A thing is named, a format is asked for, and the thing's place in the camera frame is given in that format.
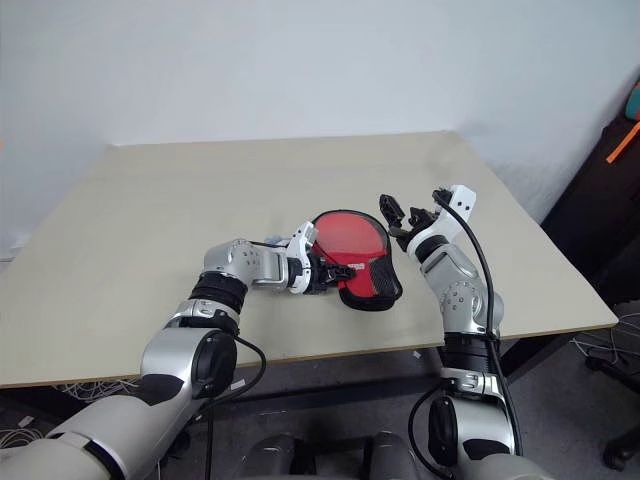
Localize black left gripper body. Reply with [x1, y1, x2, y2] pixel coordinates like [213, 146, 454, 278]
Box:
[305, 252, 334, 296]

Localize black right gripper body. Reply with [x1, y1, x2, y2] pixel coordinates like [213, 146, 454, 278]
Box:
[399, 204, 442, 237]

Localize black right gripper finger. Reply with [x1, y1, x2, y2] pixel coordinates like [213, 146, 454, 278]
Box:
[386, 225, 415, 252]
[378, 193, 406, 226]

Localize red black paddle case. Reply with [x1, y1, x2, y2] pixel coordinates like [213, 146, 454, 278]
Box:
[309, 209, 405, 312]

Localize black cabinet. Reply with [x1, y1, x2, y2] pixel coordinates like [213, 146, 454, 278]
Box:
[542, 117, 640, 306]

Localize orange strip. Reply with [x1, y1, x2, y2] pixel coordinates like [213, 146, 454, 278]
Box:
[606, 121, 640, 165]

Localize black office chair base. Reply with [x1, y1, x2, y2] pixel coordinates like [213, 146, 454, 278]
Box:
[584, 299, 640, 471]

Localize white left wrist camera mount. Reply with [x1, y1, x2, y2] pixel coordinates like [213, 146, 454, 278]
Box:
[287, 222, 319, 294]

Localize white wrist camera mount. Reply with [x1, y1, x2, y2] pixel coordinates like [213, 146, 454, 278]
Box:
[407, 184, 477, 251]
[287, 222, 319, 294]

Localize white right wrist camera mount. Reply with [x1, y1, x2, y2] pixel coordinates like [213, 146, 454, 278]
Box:
[407, 184, 477, 251]

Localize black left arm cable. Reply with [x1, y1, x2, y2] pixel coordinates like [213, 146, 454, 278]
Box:
[202, 335, 268, 480]

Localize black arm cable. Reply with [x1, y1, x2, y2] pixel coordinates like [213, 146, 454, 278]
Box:
[202, 335, 268, 480]
[408, 188, 525, 474]

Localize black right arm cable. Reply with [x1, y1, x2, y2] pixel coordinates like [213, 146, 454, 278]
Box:
[408, 188, 525, 474]

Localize black table frame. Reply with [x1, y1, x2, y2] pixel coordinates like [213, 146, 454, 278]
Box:
[0, 332, 589, 419]

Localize white floor wires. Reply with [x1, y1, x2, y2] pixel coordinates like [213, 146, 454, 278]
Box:
[0, 378, 146, 451]

